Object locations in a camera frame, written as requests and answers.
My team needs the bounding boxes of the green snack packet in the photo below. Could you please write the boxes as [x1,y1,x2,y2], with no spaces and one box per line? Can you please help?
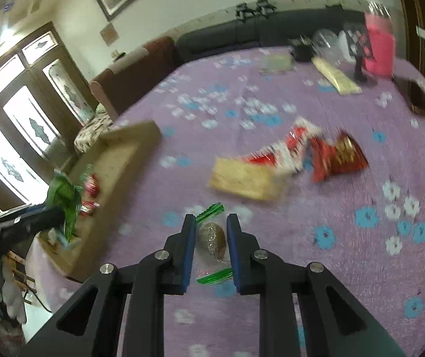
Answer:
[46,169,83,248]

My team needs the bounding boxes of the red and white snack packet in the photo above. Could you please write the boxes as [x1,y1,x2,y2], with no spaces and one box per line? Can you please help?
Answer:
[244,117,323,175]

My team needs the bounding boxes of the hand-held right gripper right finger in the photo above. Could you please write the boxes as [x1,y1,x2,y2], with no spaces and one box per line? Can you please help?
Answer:
[226,214,407,357]

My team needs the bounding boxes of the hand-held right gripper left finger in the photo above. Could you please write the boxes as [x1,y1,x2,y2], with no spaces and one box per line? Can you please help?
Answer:
[22,214,197,357]

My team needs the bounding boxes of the black smartphone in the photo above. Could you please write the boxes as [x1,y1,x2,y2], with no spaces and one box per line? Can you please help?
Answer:
[393,76,425,120]

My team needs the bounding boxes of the cream tube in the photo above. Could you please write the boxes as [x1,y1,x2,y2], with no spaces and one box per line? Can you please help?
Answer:
[311,57,362,95]

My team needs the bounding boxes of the wooden framed glass doors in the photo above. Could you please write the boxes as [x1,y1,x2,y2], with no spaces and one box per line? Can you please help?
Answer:
[0,22,97,209]

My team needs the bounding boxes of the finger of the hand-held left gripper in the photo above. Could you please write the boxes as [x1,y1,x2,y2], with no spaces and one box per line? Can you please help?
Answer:
[0,205,66,236]

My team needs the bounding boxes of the pink thermos with knitted sleeve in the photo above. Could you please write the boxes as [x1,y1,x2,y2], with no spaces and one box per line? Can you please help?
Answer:
[363,0,397,77]

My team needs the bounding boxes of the wooden chair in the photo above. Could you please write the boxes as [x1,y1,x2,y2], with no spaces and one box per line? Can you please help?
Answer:
[6,251,36,306]

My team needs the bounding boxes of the brown armchair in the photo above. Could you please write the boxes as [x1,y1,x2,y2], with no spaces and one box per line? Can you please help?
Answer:
[89,36,178,120]

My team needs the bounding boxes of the small black box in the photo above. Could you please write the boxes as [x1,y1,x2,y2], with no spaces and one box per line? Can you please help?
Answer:
[290,37,315,63]

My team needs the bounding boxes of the small red snack packet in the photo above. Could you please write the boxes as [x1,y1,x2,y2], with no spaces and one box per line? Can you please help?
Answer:
[84,173,101,198]
[80,201,101,216]

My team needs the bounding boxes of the brown cardboard box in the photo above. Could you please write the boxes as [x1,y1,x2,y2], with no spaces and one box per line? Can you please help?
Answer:
[37,119,161,281]

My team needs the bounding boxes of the square wall plaque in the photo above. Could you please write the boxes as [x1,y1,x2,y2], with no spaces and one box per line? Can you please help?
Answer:
[100,22,120,45]

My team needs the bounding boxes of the floral cushion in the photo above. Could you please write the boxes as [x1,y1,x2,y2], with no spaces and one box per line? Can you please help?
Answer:
[74,104,114,153]

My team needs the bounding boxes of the black phone stand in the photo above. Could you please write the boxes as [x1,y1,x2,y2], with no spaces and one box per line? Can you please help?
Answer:
[343,22,379,86]

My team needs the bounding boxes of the beige cracker packet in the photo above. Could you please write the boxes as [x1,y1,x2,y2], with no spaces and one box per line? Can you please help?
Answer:
[208,156,287,203]

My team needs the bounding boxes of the black clip device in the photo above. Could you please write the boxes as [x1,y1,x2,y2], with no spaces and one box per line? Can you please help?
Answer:
[255,0,276,15]
[235,3,256,21]

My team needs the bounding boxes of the black sofa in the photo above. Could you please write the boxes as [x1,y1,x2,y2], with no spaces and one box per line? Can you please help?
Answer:
[175,5,369,65]

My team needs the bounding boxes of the green-ended candy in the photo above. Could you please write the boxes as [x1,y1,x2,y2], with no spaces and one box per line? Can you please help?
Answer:
[195,203,235,285]

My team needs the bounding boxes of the red pyramid snack packet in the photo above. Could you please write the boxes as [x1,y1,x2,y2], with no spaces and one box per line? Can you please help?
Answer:
[309,130,369,183]

